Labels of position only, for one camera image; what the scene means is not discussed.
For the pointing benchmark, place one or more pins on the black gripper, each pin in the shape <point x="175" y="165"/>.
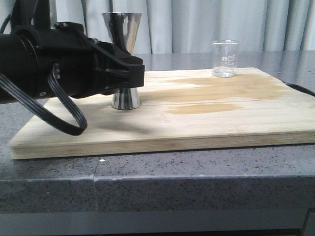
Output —
<point x="87" y="66"/>

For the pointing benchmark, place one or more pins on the silver double jigger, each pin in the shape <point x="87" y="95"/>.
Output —
<point x="122" y="28"/>

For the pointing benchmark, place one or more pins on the small glass beaker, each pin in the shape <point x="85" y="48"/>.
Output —
<point x="225" y="57"/>

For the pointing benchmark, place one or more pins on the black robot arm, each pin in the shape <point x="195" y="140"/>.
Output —
<point x="27" y="56"/>

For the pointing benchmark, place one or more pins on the grey curtain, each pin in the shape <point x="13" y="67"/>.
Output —
<point x="190" y="26"/>

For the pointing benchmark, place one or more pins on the wooden cutting board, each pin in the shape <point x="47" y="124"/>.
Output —
<point x="181" y="109"/>

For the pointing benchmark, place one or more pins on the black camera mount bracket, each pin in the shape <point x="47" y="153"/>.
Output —
<point x="42" y="14"/>

